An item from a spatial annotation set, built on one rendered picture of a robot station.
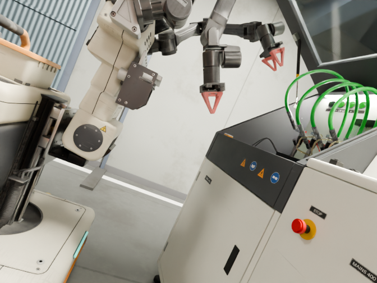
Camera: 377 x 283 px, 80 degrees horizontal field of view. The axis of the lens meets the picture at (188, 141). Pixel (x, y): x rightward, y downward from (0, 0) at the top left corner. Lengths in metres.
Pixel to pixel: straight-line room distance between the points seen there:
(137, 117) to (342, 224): 2.44
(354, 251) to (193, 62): 2.56
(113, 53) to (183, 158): 2.12
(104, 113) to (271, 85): 2.59
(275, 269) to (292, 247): 0.08
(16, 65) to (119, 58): 0.34
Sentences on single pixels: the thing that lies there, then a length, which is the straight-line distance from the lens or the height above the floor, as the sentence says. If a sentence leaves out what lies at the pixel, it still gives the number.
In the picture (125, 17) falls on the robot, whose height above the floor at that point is 1.14.
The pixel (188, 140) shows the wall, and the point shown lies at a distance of 2.85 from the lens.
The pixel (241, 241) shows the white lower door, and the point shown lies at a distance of 0.87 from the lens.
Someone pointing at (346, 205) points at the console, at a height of 0.90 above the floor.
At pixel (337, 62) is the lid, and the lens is 1.54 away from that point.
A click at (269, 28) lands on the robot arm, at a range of 1.17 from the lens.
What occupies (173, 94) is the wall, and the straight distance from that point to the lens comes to 2.80.
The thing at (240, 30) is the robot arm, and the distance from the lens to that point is 1.26.
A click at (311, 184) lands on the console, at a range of 0.72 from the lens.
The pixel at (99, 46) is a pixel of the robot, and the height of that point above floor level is 1.05.
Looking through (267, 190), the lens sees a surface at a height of 0.83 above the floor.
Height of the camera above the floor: 0.92
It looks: 4 degrees down
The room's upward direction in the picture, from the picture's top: 24 degrees clockwise
